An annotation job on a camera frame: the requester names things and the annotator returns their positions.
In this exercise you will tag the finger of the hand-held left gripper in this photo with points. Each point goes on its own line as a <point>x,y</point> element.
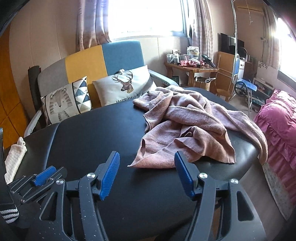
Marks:
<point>44,176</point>
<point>49,184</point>

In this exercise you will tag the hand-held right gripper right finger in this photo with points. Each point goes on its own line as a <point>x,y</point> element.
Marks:
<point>183,176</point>

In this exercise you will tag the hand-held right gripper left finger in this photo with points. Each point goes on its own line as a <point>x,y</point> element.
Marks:
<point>111,176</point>

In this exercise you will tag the pink knit sweater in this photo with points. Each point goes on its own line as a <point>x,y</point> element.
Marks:
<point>185,120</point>

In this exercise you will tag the cream knit garment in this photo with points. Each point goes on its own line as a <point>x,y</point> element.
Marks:
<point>15,157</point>

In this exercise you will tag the tiger print cushion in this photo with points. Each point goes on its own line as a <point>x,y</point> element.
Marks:
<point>57,104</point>

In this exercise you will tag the deer print cushion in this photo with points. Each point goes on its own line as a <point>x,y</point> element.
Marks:
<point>124,85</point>

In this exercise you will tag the round wooden stool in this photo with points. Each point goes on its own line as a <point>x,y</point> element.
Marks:
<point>223,91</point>

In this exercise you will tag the brown tote bag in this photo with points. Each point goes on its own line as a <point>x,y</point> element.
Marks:
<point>204,84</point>

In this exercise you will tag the small green box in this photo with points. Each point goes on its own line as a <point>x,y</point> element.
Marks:
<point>175,79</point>

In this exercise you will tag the black steering wheel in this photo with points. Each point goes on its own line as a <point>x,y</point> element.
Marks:
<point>235,89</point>

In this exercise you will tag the pink ruffled bed cover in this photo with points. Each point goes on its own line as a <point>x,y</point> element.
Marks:
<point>277,127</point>

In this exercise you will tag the wooden side table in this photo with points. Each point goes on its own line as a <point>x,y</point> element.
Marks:
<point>185,67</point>

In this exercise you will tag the blue folding chair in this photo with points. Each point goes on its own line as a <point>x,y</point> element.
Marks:
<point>248,84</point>

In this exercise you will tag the red patterned cloth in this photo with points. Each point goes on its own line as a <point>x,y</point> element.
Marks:
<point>189,63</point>

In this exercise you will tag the white low shelf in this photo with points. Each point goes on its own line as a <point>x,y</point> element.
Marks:
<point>262,90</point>

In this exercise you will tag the grey yellow blue sofa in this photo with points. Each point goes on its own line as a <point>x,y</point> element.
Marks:
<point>81,62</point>

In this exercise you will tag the group of clear jars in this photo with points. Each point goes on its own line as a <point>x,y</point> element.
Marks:
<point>172,59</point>

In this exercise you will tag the black handheld device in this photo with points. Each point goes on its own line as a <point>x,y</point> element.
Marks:
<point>208,60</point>

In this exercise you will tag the white packaging bag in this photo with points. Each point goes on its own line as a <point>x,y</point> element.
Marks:
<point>193,54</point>

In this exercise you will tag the white drawer cabinet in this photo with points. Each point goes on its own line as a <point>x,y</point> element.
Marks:
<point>245,68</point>

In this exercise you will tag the black television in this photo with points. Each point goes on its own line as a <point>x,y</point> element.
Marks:
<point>227,44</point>

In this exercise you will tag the pink patterned curtain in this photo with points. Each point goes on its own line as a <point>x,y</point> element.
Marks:
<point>203,27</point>
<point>90,23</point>

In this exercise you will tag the white metal pole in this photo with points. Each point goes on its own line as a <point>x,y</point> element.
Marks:
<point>235,34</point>

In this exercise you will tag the bright window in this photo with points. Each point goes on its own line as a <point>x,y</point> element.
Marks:
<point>288,51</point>
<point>143,16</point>

